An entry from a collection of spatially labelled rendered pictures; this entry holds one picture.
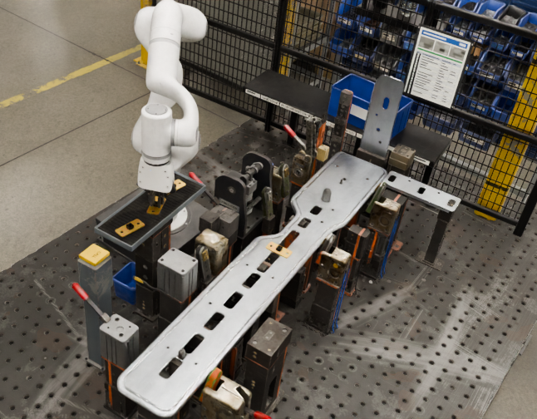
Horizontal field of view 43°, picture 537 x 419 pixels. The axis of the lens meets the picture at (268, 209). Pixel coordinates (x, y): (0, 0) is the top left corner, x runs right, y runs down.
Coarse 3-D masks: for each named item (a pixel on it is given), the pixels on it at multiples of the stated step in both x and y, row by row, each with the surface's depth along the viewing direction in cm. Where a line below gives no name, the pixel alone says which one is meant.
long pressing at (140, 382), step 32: (352, 160) 267; (320, 192) 248; (352, 192) 251; (288, 224) 232; (320, 224) 234; (256, 256) 218; (224, 288) 206; (256, 288) 207; (192, 320) 195; (224, 320) 196; (256, 320) 199; (160, 352) 184; (192, 352) 186; (224, 352) 187; (128, 384) 176; (160, 384) 177; (192, 384) 178; (160, 416) 170
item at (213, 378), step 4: (216, 368) 169; (212, 372) 168; (216, 372) 168; (220, 372) 169; (208, 376) 170; (212, 376) 168; (216, 376) 168; (220, 376) 170; (208, 380) 169; (212, 380) 168; (216, 380) 168; (208, 384) 170; (212, 384) 169; (216, 384) 173; (212, 388) 171; (200, 396) 175; (200, 400) 176
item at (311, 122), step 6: (306, 120) 247; (312, 120) 247; (306, 126) 247; (312, 126) 246; (318, 126) 245; (306, 132) 249; (312, 132) 248; (306, 138) 250; (312, 138) 249; (306, 144) 251; (312, 144) 253; (306, 150) 253; (312, 150) 255
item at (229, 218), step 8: (216, 208) 223; (224, 208) 224; (224, 216) 220; (232, 216) 220; (224, 224) 219; (232, 224) 220; (224, 232) 221; (232, 232) 222; (232, 240) 225; (232, 248) 231
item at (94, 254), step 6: (90, 246) 191; (96, 246) 191; (84, 252) 189; (90, 252) 189; (96, 252) 189; (102, 252) 189; (108, 252) 190; (84, 258) 187; (90, 258) 187; (96, 258) 187; (102, 258) 188; (96, 264) 186
